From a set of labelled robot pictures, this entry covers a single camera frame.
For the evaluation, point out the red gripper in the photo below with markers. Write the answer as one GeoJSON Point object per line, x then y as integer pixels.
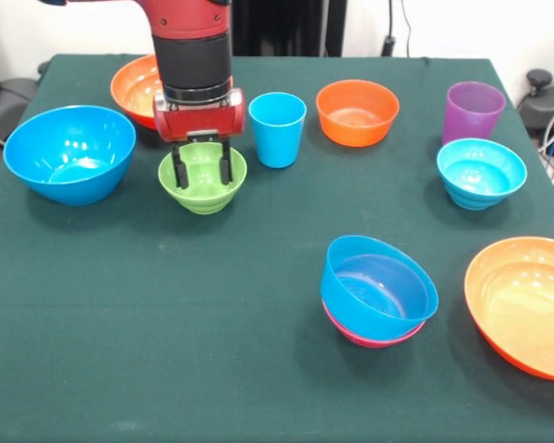
{"type": "Point", "coordinates": [198, 122]}

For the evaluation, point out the green ribbed bowl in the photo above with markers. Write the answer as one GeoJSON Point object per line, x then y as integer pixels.
{"type": "Point", "coordinates": [203, 194]}

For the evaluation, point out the medium blue bowl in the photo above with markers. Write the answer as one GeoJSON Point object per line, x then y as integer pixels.
{"type": "Point", "coordinates": [374, 295]}

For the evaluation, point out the pink bowl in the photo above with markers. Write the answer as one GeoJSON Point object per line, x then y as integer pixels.
{"type": "Point", "coordinates": [369, 340]}

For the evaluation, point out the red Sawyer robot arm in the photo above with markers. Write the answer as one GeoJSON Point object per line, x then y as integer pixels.
{"type": "Point", "coordinates": [194, 60]}

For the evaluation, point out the blue cup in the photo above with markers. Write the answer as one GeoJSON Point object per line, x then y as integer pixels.
{"type": "Point", "coordinates": [277, 138]}

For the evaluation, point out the large orange bowl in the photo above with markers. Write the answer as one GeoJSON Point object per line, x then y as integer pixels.
{"type": "Point", "coordinates": [136, 92]}
{"type": "Point", "coordinates": [521, 304]}

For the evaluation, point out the large blue bowl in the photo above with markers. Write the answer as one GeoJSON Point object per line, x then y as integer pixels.
{"type": "Point", "coordinates": [69, 152]}

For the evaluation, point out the dark green tablecloth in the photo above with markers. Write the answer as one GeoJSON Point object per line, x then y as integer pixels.
{"type": "Point", "coordinates": [166, 323]}

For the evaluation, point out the small orange bowl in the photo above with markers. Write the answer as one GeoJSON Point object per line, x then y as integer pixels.
{"type": "Point", "coordinates": [357, 115]}

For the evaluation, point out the purple cup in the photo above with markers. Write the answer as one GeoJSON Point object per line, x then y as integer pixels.
{"type": "Point", "coordinates": [471, 115]}

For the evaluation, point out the light blue ribbed bowl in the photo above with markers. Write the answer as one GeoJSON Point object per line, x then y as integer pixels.
{"type": "Point", "coordinates": [481, 180]}

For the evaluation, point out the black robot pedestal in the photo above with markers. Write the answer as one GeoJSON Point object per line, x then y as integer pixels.
{"type": "Point", "coordinates": [286, 27]}

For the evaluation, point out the dark grey pedestal foot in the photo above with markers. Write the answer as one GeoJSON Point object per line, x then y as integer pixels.
{"type": "Point", "coordinates": [549, 106]}

